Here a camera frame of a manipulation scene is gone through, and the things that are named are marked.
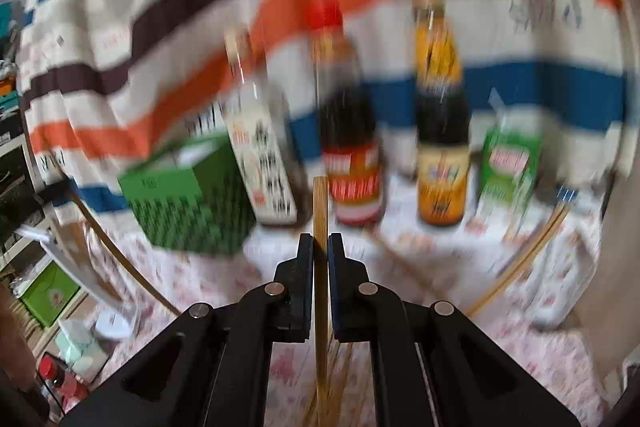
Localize cluttered storage shelf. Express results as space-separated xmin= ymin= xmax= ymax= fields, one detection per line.
xmin=0 ymin=2 xmax=56 ymax=308

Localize yellow label dark sauce bottle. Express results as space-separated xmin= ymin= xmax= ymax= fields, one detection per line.
xmin=412 ymin=0 xmax=473 ymax=228

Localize single bamboo chopstick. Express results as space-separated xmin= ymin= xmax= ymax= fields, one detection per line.
xmin=312 ymin=176 xmax=331 ymax=427

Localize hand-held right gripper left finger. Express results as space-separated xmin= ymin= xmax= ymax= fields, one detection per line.
xmin=60 ymin=232 xmax=316 ymax=427

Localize translucent plastic cup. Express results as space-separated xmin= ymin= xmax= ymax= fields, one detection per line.
xmin=531 ymin=227 xmax=598 ymax=333

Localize pink picture print tablecloth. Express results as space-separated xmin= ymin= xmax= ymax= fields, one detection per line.
xmin=75 ymin=297 xmax=611 ymax=427

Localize white desk lamp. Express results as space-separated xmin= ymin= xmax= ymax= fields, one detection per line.
xmin=15 ymin=227 xmax=136 ymax=343

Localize small red-capped bottles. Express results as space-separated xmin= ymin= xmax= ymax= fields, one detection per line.
xmin=37 ymin=354 xmax=93 ymax=413

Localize pale green tissue pack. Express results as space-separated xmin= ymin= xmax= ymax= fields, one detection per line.
xmin=55 ymin=319 xmax=108 ymax=373

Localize green checkered box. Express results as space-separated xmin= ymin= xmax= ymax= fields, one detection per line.
xmin=117 ymin=134 xmax=258 ymax=255

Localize group of bamboo chopsticks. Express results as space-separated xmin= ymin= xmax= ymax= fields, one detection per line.
xmin=300 ymin=194 xmax=575 ymax=427

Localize clear cooking wine bottle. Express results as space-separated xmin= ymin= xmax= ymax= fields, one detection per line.
xmin=222 ymin=27 xmax=301 ymax=228

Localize green storage box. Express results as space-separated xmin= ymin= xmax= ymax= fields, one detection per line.
xmin=20 ymin=264 xmax=81 ymax=328

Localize red cap dark sauce bottle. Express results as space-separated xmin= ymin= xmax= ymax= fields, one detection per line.
xmin=305 ymin=0 xmax=386 ymax=228

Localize green drink carton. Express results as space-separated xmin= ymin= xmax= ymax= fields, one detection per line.
xmin=472 ymin=89 xmax=543 ymax=233

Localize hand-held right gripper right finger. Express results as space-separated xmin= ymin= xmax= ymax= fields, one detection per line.
xmin=327 ymin=232 xmax=581 ymax=427

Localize bear print cloth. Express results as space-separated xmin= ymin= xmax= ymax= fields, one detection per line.
xmin=95 ymin=177 xmax=606 ymax=333

